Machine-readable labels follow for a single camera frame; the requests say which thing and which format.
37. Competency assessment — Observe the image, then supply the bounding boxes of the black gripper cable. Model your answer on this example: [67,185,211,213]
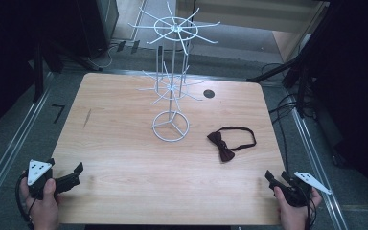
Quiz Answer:
[14,172,35,230]
[302,191,318,230]

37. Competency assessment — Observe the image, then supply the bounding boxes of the black floor cables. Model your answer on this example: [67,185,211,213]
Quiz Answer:
[261,61,305,175]

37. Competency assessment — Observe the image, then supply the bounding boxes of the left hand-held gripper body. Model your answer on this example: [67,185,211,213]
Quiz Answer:
[27,158,81,200]

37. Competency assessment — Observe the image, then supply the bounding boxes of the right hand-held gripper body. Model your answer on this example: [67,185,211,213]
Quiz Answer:
[273,171,333,208]

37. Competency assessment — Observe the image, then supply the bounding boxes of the dark cabinet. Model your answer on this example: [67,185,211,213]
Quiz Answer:
[75,0,120,59]

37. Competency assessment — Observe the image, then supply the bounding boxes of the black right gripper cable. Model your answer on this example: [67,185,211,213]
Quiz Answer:
[302,191,318,230]

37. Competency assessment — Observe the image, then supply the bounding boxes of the dark red bow tie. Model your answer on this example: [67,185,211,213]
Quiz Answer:
[206,126,258,163]

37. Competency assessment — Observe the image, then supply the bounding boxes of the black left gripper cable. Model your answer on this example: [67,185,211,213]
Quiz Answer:
[14,172,35,230]

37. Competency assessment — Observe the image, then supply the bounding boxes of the person's left hand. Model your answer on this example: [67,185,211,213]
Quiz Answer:
[20,178,60,230]

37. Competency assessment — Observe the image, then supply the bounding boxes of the metal floor rail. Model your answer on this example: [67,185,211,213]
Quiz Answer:
[0,72,54,221]
[290,106,350,230]

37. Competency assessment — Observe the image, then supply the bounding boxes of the black metal stand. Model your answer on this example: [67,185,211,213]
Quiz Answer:
[32,39,104,104]
[246,52,312,118]

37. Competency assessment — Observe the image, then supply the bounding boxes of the floor cable with plugs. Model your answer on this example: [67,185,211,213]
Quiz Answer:
[86,39,142,70]

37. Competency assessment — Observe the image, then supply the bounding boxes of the person's right hand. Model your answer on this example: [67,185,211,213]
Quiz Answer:
[273,187,323,230]

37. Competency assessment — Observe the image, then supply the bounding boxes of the white wire display rack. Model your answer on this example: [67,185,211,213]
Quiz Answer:
[127,1,221,143]

